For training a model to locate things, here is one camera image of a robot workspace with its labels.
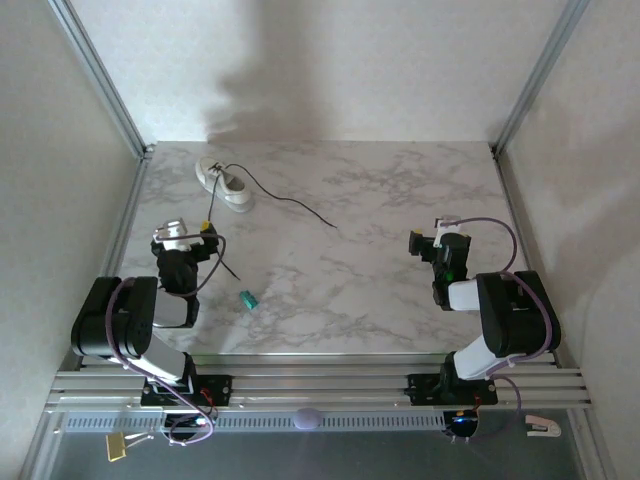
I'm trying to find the white sneaker shoe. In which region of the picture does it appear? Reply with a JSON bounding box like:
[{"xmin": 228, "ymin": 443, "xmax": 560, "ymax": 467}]
[{"xmin": 194, "ymin": 155, "xmax": 255, "ymax": 214}]

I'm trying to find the black shoelace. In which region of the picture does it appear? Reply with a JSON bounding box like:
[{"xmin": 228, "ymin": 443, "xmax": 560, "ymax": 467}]
[{"xmin": 207, "ymin": 160, "xmax": 339, "ymax": 282}]

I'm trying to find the black controller board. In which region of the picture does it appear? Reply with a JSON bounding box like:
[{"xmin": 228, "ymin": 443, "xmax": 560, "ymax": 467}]
[
  {"xmin": 164, "ymin": 412, "xmax": 219, "ymax": 442},
  {"xmin": 443, "ymin": 410, "xmax": 482, "ymax": 442}
]

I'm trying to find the gold binder clip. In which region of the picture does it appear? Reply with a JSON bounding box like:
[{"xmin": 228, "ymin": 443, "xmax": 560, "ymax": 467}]
[{"xmin": 104, "ymin": 432, "xmax": 156, "ymax": 462}]

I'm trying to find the white plastic clip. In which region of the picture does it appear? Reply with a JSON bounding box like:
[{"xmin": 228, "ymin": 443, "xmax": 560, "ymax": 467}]
[{"xmin": 524, "ymin": 413, "xmax": 562, "ymax": 439}]

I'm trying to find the purple putty lump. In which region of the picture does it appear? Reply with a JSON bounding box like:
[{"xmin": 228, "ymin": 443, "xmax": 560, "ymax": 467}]
[{"xmin": 293, "ymin": 407, "xmax": 321, "ymax": 431}]

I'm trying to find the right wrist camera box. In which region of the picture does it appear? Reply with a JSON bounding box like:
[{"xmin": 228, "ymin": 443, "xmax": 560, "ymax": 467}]
[{"xmin": 433, "ymin": 215, "xmax": 454, "ymax": 250}]

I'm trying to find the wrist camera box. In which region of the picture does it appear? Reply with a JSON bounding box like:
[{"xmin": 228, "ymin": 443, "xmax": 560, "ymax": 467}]
[
  {"xmin": 152, "ymin": 217, "xmax": 190, "ymax": 247},
  {"xmin": 433, "ymin": 215, "xmax": 454, "ymax": 250}
]

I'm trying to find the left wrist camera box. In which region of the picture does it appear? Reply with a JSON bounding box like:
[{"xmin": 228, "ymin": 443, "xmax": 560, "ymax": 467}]
[{"xmin": 152, "ymin": 217, "xmax": 190, "ymax": 247}]

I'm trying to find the aluminium side rail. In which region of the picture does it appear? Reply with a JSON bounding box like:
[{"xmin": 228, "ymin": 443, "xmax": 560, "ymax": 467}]
[
  {"xmin": 492, "ymin": 149, "xmax": 566, "ymax": 369},
  {"xmin": 74, "ymin": 152, "xmax": 154, "ymax": 371}
]

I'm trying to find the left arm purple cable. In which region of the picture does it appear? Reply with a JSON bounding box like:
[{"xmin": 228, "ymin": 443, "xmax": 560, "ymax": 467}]
[{"xmin": 102, "ymin": 232, "xmax": 229, "ymax": 447}]

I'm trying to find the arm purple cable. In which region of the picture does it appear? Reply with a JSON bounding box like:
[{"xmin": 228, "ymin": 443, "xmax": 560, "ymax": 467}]
[
  {"xmin": 439, "ymin": 215, "xmax": 564, "ymax": 444},
  {"xmin": 102, "ymin": 232, "xmax": 229, "ymax": 447}
]

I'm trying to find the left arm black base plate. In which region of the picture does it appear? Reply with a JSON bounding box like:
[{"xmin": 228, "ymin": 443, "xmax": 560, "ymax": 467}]
[{"xmin": 140, "ymin": 373, "xmax": 234, "ymax": 407}]

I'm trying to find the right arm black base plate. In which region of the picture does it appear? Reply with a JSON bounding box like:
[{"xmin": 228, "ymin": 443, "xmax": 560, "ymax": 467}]
[{"xmin": 407, "ymin": 372, "xmax": 500, "ymax": 406}]

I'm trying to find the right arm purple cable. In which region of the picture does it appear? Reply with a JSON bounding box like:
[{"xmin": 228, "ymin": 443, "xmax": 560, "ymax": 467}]
[{"xmin": 439, "ymin": 215, "xmax": 564, "ymax": 444}]

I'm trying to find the aluminium rail frame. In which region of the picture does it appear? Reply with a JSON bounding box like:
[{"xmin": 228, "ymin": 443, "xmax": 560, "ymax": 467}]
[{"xmin": 43, "ymin": 352, "xmax": 596, "ymax": 414}]

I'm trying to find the grey slotted cable duct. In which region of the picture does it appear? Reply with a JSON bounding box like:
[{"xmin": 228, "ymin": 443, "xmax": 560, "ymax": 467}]
[{"xmin": 59, "ymin": 410, "xmax": 449, "ymax": 434}]

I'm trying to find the aluminium corner post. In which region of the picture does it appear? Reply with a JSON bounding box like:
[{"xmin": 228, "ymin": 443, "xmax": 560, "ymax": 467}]
[
  {"xmin": 47, "ymin": 0, "xmax": 154, "ymax": 159},
  {"xmin": 492, "ymin": 0, "xmax": 591, "ymax": 156}
]

